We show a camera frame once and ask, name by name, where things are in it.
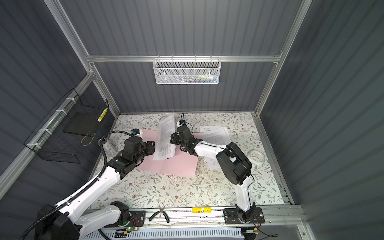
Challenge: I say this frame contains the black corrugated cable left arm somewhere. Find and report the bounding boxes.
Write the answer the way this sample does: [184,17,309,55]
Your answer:
[18,130,135,240]

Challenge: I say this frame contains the printed paper sheet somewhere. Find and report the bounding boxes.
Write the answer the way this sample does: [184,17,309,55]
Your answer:
[153,114,176,161]

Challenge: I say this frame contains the yellow spirit level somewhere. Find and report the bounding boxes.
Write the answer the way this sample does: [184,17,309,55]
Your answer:
[192,207,212,214]

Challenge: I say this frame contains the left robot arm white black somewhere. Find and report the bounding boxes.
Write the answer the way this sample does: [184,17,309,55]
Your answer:
[20,135,155,240]

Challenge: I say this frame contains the pink folder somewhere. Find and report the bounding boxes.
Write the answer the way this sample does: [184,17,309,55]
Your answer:
[136,148,198,177]

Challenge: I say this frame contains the white perforated front rail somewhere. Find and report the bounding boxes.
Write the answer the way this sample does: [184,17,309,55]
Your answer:
[83,227,245,240]

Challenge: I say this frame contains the tubes in white basket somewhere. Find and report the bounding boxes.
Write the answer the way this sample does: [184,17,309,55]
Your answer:
[177,75,219,84]

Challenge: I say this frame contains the silver drink can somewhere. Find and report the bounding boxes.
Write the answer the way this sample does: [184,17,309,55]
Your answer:
[98,138,118,156]

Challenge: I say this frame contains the black handled pliers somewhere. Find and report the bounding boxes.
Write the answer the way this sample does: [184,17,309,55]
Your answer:
[149,208,170,223]

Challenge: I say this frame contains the yellow marker in black basket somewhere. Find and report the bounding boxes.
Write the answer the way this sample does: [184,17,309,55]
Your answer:
[97,107,109,122]

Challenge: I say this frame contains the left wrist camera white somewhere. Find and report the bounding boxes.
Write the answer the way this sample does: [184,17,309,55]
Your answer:
[131,129,142,138]

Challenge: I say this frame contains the lower printed paper sheets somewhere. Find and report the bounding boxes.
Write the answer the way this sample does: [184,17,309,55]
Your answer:
[200,126,232,170]

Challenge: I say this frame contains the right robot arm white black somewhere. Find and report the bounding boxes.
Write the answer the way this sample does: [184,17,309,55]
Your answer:
[170,125,256,223]

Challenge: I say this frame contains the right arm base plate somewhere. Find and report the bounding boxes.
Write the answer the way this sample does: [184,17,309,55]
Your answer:
[223,207,265,225]

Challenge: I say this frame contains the black wire basket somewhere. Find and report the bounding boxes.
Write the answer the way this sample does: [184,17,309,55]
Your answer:
[24,89,110,164]

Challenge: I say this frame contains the white wire mesh basket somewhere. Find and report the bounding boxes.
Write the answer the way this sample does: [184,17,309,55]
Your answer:
[153,58,222,85]

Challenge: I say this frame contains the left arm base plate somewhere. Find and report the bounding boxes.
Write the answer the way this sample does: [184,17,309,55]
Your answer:
[105,211,146,228]

